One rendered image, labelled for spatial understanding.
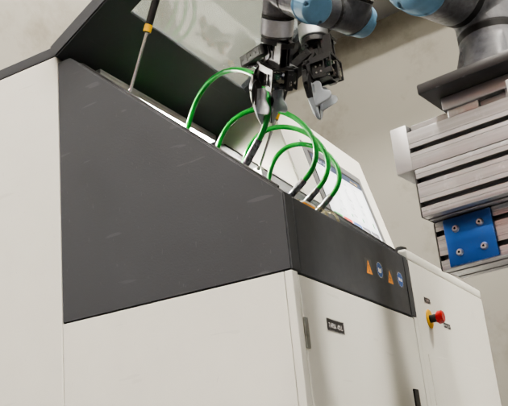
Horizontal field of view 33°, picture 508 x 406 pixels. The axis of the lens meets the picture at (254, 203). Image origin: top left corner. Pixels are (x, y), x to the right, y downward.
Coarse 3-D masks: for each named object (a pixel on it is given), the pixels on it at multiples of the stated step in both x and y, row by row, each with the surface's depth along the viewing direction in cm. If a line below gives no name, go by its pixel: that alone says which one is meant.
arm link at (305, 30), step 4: (300, 24) 215; (304, 24) 214; (308, 24) 213; (300, 28) 215; (304, 28) 214; (308, 28) 213; (312, 28) 212; (316, 28) 212; (320, 28) 213; (324, 28) 214; (300, 32) 215; (304, 32) 213; (308, 32) 212; (312, 32) 212; (316, 32) 212; (320, 32) 213; (324, 32) 213; (300, 36) 214; (304, 36) 214; (300, 40) 215
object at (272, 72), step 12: (276, 48) 190; (288, 48) 190; (264, 60) 195; (276, 60) 191; (288, 60) 193; (264, 72) 193; (276, 72) 193; (288, 72) 193; (264, 84) 196; (276, 84) 193; (288, 84) 194
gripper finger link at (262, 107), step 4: (260, 88) 198; (264, 88) 197; (260, 92) 198; (264, 92) 196; (260, 96) 198; (264, 96) 197; (256, 100) 198; (260, 100) 198; (264, 100) 197; (252, 104) 200; (256, 104) 199; (260, 104) 198; (264, 104) 197; (268, 104) 196; (256, 108) 199; (260, 108) 199; (264, 108) 197; (268, 108) 196; (256, 112) 200; (260, 112) 199; (264, 112) 197; (268, 112) 196; (256, 116) 201; (260, 116) 201; (260, 120) 201
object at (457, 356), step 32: (256, 128) 263; (256, 160) 260; (288, 160) 254; (352, 160) 315; (384, 224) 309; (416, 288) 227; (448, 288) 254; (448, 320) 246; (480, 320) 277; (448, 352) 238; (480, 352) 267; (448, 384) 230; (480, 384) 257
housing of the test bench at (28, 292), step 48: (0, 96) 220; (48, 96) 210; (0, 144) 215; (48, 144) 206; (0, 192) 211; (48, 192) 202; (0, 240) 206; (48, 240) 198; (0, 288) 202; (48, 288) 194; (0, 336) 198; (48, 336) 191; (0, 384) 195; (48, 384) 187
